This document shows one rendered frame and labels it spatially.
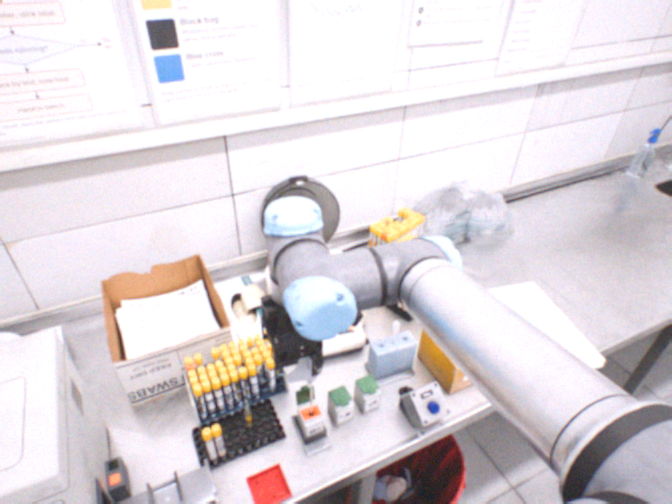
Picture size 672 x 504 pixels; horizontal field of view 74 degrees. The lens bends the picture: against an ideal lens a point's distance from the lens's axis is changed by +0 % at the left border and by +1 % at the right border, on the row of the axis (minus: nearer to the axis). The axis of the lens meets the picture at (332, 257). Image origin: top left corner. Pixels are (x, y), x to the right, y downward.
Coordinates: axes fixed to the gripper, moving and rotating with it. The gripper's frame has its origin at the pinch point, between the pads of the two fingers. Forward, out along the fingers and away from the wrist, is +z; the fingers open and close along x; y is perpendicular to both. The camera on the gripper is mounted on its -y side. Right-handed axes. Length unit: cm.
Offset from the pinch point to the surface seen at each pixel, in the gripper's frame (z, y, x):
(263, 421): 18.1, 8.4, -5.4
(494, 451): 108, -84, -11
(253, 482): 20.3, 13.7, 4.7
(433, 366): 17.7, -31.9, -3.2
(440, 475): 77, -45, -1
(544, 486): 108, -93, 8
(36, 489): -7.5, 40.3, 8.4
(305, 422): 13.2, 1.6, 1.0
